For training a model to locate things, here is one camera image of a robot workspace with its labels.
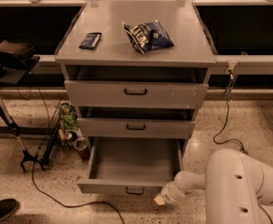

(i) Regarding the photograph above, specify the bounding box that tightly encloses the green snack bag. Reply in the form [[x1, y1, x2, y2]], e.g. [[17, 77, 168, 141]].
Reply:
[[60, 103, 78, 131]]

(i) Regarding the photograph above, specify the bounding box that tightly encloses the soda can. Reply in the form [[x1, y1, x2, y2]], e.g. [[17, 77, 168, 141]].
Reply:
[[64, 133, 74, 142]]

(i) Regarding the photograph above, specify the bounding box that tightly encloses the black tripod stand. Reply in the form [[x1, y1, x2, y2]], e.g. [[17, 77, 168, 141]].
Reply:
[[0, 97, 59, 172]]

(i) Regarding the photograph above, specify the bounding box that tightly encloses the grey drawer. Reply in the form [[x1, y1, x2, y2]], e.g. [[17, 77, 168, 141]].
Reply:
[[77, 137, 183, 195], [64, 66, 209, 109], [77, 107, 195, 139]]

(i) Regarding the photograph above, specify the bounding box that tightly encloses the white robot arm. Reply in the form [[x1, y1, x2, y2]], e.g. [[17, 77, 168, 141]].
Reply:
[[155, 148, 273, 224]]

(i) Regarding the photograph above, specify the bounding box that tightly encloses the grey middle drawer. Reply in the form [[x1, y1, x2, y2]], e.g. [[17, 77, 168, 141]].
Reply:
[[77, 107, 195, 139]]

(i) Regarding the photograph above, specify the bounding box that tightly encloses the black power cable right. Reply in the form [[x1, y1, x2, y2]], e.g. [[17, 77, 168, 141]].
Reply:
[[212, 69, 273, 224]]

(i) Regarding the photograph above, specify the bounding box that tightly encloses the black floor cable left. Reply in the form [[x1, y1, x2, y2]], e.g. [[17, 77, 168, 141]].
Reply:
[[30, 87, 126, 224]]

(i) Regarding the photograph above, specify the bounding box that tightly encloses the wire basket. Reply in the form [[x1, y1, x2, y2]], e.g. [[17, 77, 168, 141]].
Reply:
[[48, 103, 79, 147]]

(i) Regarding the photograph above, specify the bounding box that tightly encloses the grey drawer cabinet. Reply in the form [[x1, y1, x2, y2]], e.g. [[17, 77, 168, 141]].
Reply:
[[56, 1, 215, 151]]

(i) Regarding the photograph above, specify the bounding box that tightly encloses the small dark blue packet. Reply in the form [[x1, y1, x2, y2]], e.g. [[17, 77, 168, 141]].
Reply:
[[79, 33, 102, 50]]

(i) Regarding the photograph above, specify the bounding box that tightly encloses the black tray on stand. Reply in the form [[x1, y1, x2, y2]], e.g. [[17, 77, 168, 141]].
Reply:
[[0, 40, 40, 84]]

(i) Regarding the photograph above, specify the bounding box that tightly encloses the grey top drawer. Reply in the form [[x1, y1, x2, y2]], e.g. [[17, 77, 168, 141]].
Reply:
[[64, 66, 209, 109]]

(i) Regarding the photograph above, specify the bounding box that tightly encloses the black shoe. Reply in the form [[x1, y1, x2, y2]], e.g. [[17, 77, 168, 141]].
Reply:
[[0, 199, 18, 221]]

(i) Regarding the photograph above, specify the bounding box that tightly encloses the blue chip bag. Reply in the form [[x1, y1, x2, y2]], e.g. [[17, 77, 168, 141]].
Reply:
[[123, 21, 174, 54]]

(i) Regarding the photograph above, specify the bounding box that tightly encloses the grey bottom drawer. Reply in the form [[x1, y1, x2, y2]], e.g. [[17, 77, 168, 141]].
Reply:
[[77, 137, 183, 195]]

